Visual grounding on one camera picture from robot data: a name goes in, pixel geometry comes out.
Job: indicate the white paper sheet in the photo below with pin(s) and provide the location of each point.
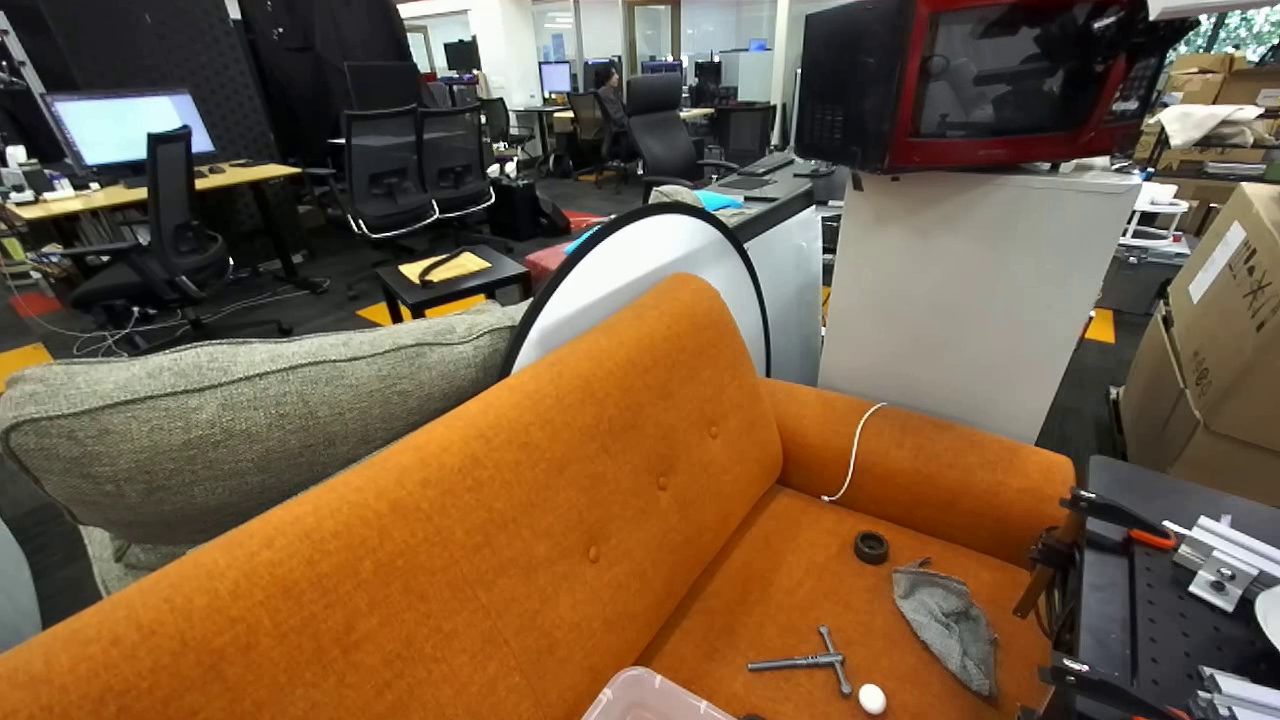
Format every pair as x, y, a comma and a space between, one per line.
1195, 123

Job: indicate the computer monitor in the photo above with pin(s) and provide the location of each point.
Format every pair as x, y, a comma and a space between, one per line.
108, 128

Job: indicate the black office chair far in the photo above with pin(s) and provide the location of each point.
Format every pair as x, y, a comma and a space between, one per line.
667, 145

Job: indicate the small white ball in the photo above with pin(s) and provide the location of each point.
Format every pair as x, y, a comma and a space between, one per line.
872, 696

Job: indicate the black mesh chair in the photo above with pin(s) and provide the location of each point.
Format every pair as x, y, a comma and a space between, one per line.
454, 162
382, 170

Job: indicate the orange fabric sofa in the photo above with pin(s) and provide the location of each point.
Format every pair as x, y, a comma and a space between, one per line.
635, 498

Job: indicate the white counter cabinet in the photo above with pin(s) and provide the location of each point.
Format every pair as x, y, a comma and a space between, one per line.
778, 226

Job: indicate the red black microwave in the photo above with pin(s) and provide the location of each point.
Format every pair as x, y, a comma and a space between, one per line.
848, 83

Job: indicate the metal cross wrench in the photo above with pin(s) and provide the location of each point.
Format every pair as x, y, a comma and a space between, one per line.
823, 657

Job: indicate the clear plastic container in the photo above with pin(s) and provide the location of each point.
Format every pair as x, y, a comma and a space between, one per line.
642, 694

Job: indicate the black perforated board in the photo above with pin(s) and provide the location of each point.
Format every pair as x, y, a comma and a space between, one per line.
1139, 620

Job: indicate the small black table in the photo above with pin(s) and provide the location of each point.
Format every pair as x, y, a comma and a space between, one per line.
500, 282

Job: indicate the wooden desk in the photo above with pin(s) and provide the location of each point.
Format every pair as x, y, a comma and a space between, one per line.
139, 193

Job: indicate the red microwave door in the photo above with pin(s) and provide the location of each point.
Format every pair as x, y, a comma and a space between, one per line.
1010, 83

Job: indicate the grey cushion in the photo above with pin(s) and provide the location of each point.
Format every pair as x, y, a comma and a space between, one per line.
200, 437

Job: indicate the large cardboard box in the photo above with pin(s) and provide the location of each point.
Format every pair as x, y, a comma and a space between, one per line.
1203, 394

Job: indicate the black round cap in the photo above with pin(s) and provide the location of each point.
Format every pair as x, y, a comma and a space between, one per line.
869, 551

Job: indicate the white pedestal cabinet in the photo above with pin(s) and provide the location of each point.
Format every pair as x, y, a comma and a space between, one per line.
962, 292

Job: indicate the black office chair left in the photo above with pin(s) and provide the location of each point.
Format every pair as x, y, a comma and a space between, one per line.
176, 267

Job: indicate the grey cloth piece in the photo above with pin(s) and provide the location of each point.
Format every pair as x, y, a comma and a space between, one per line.
949, 627

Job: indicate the yellow paper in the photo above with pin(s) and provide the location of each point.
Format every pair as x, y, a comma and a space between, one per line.
440, 267

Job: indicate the silver metal bracket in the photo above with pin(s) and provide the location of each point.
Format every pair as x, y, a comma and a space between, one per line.
1225, 562

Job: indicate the black office chair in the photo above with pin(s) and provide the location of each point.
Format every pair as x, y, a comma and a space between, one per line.
176, 267
667, 145

